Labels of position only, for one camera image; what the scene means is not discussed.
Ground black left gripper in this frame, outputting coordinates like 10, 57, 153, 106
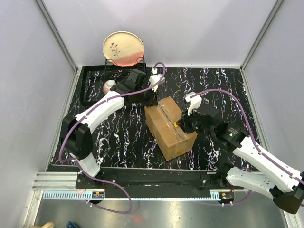
135, 82, 159, 108

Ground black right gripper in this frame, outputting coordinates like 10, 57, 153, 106
176, 105, 214, 138

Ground brown cardboard express box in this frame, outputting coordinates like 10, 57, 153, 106
144, 96, 197, 161

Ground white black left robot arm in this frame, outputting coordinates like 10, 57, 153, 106
59, 68, 165, 188

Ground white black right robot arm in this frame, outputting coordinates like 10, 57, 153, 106
175, 111, 304, 214

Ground pink patterned bowl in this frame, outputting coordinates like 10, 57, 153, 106
103, 80, 116, 94

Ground beige pink floral plate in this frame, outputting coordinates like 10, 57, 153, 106
103, 31, 145, 67

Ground dark blue tray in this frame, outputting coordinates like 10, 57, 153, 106
66, 221, 77, 228

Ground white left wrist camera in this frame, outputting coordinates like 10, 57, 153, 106
149, 68, 165, 93

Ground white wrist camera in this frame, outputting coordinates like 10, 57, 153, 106
149, 68, 165, 93
185, 92, 202, 116

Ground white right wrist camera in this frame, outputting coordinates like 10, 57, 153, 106
185, 92, 202, 116

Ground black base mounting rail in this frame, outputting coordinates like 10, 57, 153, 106
75, 166, 245, 193

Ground black wire dish rack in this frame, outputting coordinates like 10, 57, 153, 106
79, 57, 147, 108

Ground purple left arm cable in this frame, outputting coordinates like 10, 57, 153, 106
58, 62, 167, 213

